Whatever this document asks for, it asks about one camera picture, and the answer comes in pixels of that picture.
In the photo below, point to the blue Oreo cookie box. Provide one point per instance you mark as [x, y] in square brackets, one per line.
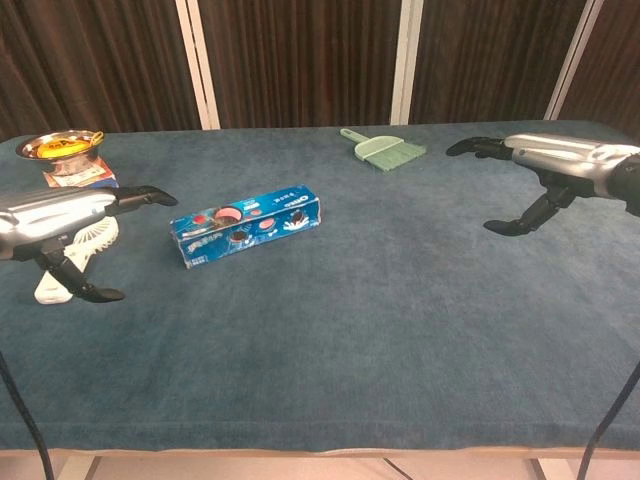
[245, 227]

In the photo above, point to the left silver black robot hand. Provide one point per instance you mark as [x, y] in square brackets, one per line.
[50, 215]

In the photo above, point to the green hand brush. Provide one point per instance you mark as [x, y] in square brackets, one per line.
[382, 150]

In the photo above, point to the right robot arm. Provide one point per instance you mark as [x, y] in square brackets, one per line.
[629, 187]

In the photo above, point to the dark blue table cloth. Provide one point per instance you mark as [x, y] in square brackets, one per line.
[350, 325]

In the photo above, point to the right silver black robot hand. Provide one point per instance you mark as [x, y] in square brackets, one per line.
[560, 160]

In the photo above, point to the white handheld fan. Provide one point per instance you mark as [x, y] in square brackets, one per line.
[100, 236]

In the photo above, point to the white partition post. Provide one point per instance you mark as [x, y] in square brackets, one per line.
[200, 65]
[406, 60]
[575, 55]

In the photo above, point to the shiny metal bowl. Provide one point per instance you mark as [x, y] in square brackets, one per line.
[70, 159]

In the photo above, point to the small red blue carton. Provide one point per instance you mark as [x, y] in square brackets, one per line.
[92, 175]

